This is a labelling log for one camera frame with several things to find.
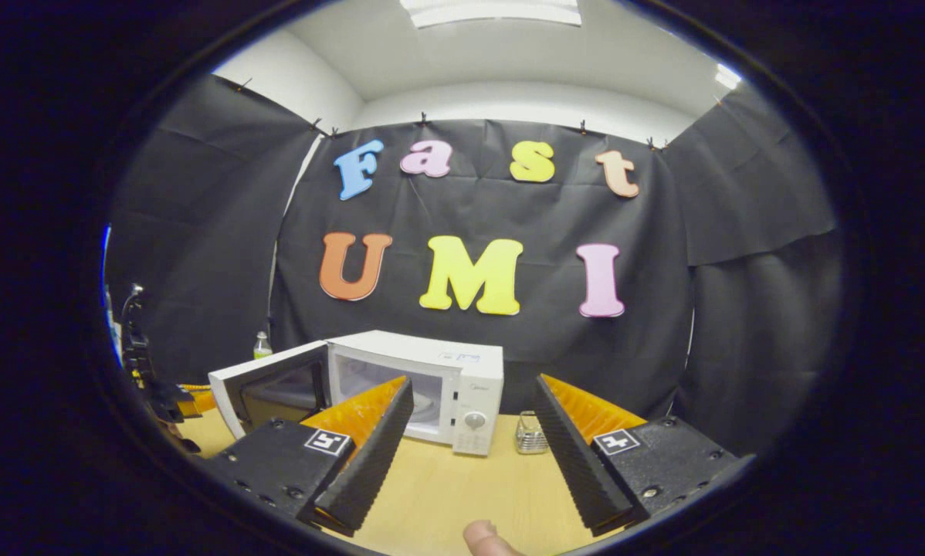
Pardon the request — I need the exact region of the metal wire rack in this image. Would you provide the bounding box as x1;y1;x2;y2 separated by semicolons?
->
515;411;550;455

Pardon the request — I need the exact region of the white microwave oven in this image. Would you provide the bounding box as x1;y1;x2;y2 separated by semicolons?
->
209;331;504;456

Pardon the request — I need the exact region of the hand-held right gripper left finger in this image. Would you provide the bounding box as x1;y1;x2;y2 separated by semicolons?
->
205;375;417;539

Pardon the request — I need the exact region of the large ceiling light panel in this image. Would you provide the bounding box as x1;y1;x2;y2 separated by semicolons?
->
399;0;581;29

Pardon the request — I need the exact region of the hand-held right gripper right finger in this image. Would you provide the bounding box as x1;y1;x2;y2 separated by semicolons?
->
532;374;745;538

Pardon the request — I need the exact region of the row of small cloth clips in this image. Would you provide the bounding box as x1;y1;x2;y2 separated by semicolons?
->
235;76;722;151

